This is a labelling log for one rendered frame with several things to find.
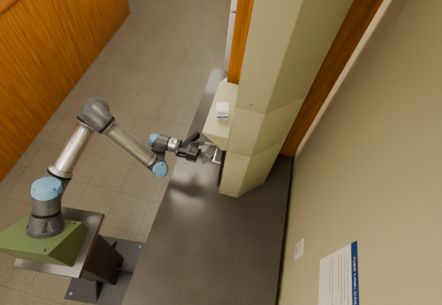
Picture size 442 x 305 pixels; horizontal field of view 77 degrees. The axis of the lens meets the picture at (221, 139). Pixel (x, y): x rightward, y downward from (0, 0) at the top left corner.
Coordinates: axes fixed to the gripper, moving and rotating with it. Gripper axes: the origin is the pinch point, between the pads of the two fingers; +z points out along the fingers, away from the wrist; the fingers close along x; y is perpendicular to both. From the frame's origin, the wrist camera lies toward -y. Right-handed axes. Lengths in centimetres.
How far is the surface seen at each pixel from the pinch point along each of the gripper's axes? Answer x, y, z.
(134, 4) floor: -120, -287, -192
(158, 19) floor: -120, -266, -146
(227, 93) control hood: 31.1, -13.7, 0.5
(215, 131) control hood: 31.1, 8.7, 0.3
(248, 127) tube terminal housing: 41.9, 10.8, 13.1
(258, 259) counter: -26, 41, 35
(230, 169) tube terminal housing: 5.8, 10.9, 10.1
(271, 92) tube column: 62, 11, 17
